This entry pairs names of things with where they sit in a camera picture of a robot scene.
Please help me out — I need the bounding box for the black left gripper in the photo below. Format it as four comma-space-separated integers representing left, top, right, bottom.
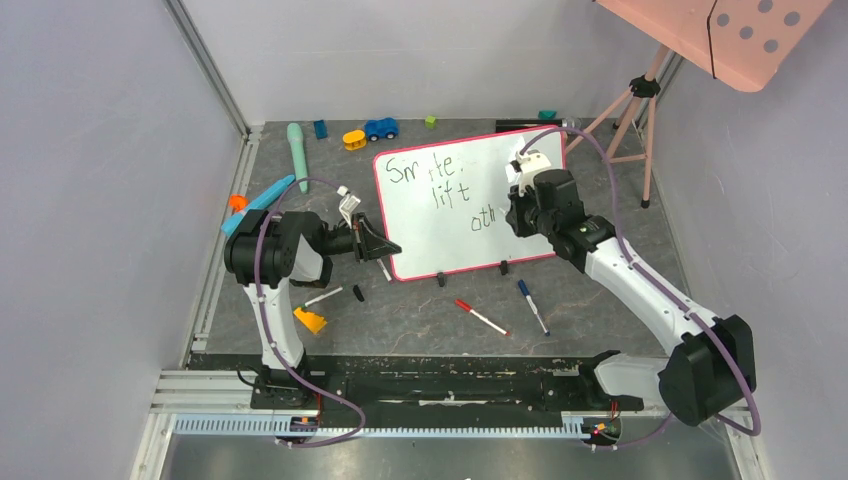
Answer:
319, 213, 402, 263

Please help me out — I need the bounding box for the clear round ball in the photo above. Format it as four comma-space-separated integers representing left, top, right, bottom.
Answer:
561, 116, 582, 129

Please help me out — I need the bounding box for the white toothed cable rail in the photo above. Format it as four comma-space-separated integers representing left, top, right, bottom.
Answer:
173, 413, 590, 440

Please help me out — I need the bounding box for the yellow plastic wedge piece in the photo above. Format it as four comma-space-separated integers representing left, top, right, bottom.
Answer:
293, 307, 327, 335

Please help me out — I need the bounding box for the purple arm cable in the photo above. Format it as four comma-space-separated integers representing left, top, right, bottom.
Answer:
251, 177, 368, 450
517, 125, 763, 452

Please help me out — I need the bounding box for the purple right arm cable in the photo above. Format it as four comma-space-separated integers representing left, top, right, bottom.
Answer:
517, 125, 763, 452

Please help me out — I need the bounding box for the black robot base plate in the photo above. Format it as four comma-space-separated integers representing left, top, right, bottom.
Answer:
241, 354, 644, 429

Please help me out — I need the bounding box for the purple capped white marker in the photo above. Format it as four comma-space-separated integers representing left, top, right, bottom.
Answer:
377, 259, 393, 283

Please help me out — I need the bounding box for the blue toy stick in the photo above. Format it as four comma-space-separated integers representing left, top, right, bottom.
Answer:
220, 175, 295, 237

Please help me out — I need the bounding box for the small orange toy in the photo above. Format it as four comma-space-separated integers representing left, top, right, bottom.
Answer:
228, 194, 249, 213

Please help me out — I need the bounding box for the blue capped white marker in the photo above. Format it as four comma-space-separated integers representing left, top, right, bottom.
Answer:
517, 279, 551, 337

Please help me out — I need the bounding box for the pink tripod stand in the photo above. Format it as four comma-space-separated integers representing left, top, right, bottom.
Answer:
584, 44, 670, 209

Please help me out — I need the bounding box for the pink perforated panel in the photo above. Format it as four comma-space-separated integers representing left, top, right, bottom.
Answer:
598, 0, 832, 93

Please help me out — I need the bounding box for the mint green toy stick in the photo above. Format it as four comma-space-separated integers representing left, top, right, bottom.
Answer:
286, 123, 308, 180

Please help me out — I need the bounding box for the yellow toy piece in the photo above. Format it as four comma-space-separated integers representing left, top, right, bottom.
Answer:
342, 129, 368, 151

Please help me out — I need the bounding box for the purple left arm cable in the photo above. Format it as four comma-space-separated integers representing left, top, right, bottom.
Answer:
251, 177, 368, 450

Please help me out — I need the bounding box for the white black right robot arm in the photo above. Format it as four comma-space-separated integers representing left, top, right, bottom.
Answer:
506, 162, 761, 435

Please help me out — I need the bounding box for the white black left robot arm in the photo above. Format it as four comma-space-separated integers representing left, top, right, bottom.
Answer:
224, 210, 402, 408

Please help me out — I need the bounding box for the black cylinder object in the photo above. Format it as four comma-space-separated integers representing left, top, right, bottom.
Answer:
495, 119, 564, 133

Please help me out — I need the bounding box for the small dark blue block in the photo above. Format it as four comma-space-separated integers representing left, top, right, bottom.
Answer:
313, 120, 328, 140

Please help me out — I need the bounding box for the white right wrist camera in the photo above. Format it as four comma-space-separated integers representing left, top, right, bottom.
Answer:
505, 150, 553, 197

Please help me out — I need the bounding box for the blue toy car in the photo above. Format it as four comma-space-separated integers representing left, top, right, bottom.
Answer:
364, 117, 399, 142

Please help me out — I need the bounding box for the red capped white marker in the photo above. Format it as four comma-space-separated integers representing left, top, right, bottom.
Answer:
454, 299, 511, 337

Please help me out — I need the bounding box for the black marker cap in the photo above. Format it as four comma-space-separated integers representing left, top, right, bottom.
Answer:
352, 285, 365, 302

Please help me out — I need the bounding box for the pink framed whiteboard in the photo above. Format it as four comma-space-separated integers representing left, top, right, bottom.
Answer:
373, 127, 564, 281

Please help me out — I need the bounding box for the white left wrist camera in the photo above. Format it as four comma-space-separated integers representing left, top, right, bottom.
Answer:
336, 185, 361, 227

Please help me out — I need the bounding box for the green capped white marker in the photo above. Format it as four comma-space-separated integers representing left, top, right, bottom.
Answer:
297, 285, 345, 310

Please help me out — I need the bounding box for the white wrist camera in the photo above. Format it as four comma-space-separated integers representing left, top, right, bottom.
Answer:
505, 150, 553, 197
336, 185, 361, 227

